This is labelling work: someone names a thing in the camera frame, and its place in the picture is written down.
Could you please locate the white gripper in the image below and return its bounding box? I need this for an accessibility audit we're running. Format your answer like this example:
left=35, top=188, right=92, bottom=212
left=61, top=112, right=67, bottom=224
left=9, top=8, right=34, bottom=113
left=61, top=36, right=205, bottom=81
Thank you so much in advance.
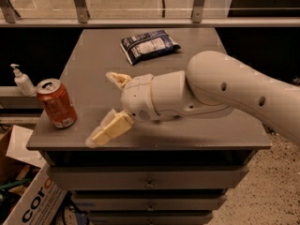
left=85, top=72, right=157, bottom=148

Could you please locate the red coke can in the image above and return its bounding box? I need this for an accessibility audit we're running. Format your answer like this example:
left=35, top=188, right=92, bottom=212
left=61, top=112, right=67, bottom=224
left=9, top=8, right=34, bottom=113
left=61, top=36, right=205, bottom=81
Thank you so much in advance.
left=37, top=78, right=77, bottom=128

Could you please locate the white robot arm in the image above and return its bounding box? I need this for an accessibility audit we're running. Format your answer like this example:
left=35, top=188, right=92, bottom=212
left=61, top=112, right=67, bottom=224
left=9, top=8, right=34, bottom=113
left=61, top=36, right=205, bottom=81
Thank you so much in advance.
left=85, top=51, right=300, bottom=148

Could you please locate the blue white chip bag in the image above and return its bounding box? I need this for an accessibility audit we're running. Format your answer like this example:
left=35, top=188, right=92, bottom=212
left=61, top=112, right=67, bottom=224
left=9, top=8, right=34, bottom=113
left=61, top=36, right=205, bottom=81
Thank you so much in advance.
left=120, top=30, right=181, bottom=65

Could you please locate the top drawer knob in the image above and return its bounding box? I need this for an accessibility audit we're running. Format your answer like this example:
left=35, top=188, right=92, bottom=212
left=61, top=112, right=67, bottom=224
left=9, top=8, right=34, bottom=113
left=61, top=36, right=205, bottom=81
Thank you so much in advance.
left=144, top=179, right=155, bottom=188

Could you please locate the drawer knob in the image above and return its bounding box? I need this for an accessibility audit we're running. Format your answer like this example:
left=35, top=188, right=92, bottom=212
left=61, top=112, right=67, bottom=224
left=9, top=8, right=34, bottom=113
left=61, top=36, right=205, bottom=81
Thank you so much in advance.
left=144, top=179, right=155, bottom=188
left=146, top=203, right=155, bottom=212

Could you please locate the grey drawer cabinet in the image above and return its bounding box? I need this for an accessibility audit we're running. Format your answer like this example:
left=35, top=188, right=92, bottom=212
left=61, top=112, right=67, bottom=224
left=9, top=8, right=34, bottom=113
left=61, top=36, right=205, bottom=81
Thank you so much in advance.
left=27, top=28, right=271, bottom=225

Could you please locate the white pump sanitizer bottle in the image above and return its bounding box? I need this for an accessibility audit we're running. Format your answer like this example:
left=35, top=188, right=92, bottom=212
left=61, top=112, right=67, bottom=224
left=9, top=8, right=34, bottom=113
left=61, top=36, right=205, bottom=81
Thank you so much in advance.
left=10, top=64, right=36, bottom=96

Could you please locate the middle drawer knob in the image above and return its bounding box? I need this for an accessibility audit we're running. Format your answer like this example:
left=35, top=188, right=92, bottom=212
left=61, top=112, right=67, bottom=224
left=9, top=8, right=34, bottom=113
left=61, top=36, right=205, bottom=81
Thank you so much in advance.
left=146, top=203, right=155, bottom=212

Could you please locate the white corona cardboard box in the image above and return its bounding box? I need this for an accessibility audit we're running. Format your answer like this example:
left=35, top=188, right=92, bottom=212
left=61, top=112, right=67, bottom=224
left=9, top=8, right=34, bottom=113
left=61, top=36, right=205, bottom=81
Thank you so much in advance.
left=0, top=126, right=67, bottom=225

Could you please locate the metal railing frame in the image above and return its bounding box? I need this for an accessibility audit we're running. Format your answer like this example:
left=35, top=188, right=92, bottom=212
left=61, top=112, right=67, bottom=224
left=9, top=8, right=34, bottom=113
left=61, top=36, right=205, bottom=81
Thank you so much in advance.
left=0, top=0, right=300, bottom=28

